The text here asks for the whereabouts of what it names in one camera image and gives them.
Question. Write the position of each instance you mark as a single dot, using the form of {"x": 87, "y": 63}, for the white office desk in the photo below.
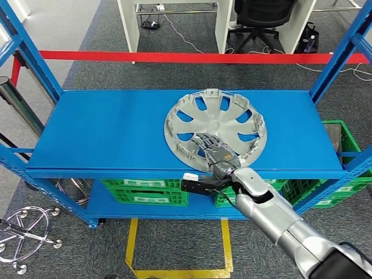
{"x": 299, "y": 19}
{"x": 129, "y": 27}

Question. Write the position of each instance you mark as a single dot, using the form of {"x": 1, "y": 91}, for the chrome stanchion post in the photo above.
{"x": 26, "y": 63}
{"x": 20, "y": 106}

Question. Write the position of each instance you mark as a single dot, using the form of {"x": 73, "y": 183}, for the silver plastic wheel hubcap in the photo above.
{"x": 215, "y": 123}

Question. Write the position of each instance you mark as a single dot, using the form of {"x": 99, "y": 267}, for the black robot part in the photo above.
{"x": 110, "y": 277}

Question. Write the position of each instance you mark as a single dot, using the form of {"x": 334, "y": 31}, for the short red barrier belt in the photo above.
{"x": 16, "y": 73}

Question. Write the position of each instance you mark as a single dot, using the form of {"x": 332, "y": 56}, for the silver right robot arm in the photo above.
{"x": 276, "y": 215}

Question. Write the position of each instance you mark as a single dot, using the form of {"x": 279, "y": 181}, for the blue metal shelf rack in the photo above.
{"x": 116, "y": 131}

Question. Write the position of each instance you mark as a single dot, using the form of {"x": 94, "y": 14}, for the black pole grey base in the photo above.
{"x": 14, "y": 147}

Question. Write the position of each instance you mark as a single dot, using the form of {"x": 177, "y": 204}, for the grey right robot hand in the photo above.
{"x": 220, "y": 158}

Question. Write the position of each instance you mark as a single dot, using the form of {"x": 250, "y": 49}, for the black router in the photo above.
{"x": 151, "y": 26}

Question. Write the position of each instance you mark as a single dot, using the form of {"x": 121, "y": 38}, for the long red barrier belt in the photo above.
{"x": 203, "y": 57}

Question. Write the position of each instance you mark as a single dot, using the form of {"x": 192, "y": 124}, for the black office chair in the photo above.
{"x": 261, "y": 11}

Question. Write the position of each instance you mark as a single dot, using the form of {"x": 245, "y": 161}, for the black stool chrome base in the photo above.
{"x": 11, "y": 228}

